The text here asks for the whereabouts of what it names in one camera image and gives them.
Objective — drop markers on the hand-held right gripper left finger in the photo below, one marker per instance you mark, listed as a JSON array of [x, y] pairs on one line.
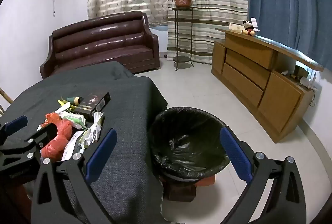
[[101, 153]]

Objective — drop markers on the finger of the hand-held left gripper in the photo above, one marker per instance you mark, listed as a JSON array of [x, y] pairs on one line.
[[48, 133], [16, 125]]

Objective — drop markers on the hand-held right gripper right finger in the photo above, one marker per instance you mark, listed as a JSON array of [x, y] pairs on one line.
[[236, 153]]

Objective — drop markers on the red plastic bag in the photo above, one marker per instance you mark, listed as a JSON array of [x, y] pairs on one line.
[[58, 138]]

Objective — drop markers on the white paper receipt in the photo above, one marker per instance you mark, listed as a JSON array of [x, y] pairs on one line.
[[70, 147]]

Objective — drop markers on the white paper wrapper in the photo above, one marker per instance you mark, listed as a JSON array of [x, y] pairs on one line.
[[94, 126]]

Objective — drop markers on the yellow wrapper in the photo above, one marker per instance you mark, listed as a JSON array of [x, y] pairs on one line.
[[63, 104]]

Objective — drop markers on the black cardboard box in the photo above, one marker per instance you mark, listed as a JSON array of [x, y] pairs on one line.
[[90, 104]]

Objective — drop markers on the trash bin with black bag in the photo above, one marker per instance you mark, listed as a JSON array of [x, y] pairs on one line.
[[186, 125]]

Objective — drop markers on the dark grey tablecloth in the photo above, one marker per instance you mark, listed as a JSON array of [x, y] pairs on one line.
[[124, 109]]

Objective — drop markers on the brown wooden stool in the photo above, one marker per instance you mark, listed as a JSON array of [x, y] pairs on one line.
[[181, 190]]

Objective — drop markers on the wooden cabinet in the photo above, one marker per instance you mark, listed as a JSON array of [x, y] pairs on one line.
[[243, 57]]

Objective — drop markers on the white router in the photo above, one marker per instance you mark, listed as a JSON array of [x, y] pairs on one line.
[[308, 83]]

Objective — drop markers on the small dark box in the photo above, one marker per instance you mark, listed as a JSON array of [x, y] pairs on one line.
[[300, 72]]

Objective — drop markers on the dark brown leather sofa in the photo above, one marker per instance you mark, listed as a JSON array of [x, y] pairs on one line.
[[103, 42]]

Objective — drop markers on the black metal plant stand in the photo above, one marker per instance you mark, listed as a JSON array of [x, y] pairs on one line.
[[181, 59]]

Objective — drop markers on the plush mouse toy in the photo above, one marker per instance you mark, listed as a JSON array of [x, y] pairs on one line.
[[249, 30]]

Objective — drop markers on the beige tissue box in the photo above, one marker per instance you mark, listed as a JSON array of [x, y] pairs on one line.
[[236, 27]]

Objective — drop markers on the blue curtain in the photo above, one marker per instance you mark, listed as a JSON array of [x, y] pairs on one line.
[[285, 0]]

